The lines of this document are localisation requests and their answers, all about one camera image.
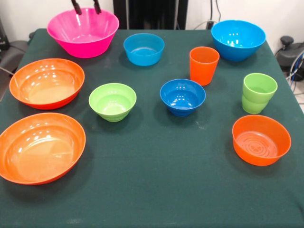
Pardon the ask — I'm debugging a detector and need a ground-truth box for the dark green tablecloth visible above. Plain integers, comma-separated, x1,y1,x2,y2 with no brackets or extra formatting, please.
0,28,304,228

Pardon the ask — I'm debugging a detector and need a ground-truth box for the small orange bowl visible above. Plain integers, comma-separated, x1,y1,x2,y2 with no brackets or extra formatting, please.
232,114,292,167

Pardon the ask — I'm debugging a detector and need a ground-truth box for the tangle of cables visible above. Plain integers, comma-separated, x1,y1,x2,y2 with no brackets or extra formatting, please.
285,52,304,105

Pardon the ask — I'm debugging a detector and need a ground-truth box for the dark blue bowl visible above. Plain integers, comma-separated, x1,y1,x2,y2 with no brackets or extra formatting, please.
159,78,207,117

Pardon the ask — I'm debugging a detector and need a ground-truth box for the small light blue bowl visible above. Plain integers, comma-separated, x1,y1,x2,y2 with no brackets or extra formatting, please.
123,33,165,67

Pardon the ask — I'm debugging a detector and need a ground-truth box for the dark grey floor base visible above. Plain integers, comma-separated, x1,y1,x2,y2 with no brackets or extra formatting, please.
0,32,36,70
275,35,304,72

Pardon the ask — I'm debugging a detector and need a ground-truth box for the large pink bowl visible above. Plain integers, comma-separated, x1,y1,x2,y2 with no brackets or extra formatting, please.
47,8,120,59

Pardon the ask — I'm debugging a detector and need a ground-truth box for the green cup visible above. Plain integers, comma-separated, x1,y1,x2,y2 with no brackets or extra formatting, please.
241,73,278,114

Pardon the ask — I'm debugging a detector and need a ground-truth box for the large orange bowl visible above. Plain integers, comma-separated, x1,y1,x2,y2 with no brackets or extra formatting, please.
0,112,86,186
9,58,86,110

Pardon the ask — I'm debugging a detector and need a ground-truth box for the green bowl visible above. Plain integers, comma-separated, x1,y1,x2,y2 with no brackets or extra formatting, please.
88,83,137,123

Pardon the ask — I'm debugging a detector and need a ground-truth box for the orange cup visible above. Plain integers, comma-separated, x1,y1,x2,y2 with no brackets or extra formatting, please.
189,46,220,86

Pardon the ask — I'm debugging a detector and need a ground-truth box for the black equipment box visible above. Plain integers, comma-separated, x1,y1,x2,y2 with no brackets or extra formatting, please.
0,18,10,51

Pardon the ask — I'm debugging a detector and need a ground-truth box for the large light blue bowl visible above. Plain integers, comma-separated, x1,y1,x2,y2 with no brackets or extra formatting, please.
211,19,267,62

